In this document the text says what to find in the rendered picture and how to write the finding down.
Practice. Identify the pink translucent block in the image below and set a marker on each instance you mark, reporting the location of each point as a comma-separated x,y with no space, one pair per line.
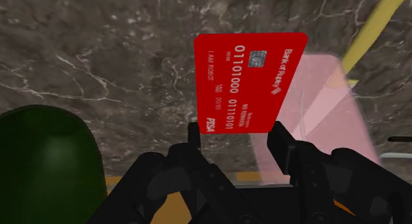
325,117

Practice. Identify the red bank card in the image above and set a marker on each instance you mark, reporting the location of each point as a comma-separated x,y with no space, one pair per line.
247,88

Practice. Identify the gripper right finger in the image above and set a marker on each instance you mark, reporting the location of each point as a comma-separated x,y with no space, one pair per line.
322,184

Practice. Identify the yellow curved strip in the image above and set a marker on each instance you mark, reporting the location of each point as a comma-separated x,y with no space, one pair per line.
373,27

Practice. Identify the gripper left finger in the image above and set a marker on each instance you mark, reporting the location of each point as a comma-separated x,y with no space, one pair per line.
193,184

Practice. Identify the pale thin rod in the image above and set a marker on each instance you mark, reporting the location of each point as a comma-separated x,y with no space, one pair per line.
397,155

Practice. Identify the dark green rounded vase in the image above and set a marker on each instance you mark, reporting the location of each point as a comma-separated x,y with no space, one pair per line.
48,168

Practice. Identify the black thin rod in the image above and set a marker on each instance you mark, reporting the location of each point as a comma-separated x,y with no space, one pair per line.
400,139

